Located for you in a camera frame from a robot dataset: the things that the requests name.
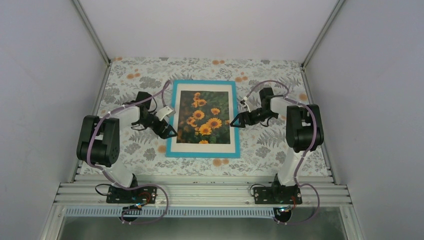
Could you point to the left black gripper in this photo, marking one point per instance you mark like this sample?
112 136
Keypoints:
163 134

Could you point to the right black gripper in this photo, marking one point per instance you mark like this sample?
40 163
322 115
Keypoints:
243 123

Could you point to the white mat sunflower photo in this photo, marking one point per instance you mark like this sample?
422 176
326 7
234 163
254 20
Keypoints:
205 147

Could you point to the sunflower photo print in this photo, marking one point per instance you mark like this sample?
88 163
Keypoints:
203 117

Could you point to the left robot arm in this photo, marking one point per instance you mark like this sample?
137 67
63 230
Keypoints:
99 139

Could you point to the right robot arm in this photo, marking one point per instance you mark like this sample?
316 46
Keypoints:
303 134

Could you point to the floral patterned table mat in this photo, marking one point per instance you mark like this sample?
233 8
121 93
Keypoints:
263 149

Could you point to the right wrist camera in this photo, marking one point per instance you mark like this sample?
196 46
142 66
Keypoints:
245 102

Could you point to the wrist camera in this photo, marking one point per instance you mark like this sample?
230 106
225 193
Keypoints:
245 102
165 111

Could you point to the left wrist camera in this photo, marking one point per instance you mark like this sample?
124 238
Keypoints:
165 111

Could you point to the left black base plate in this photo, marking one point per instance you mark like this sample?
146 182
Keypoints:
144 195

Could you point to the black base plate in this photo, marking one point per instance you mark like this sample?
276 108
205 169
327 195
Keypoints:
144 195
281 195

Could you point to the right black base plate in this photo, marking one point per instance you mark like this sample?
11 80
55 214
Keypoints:
281 195

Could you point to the aluminium rail base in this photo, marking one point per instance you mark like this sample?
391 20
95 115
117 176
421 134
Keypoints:
205 191

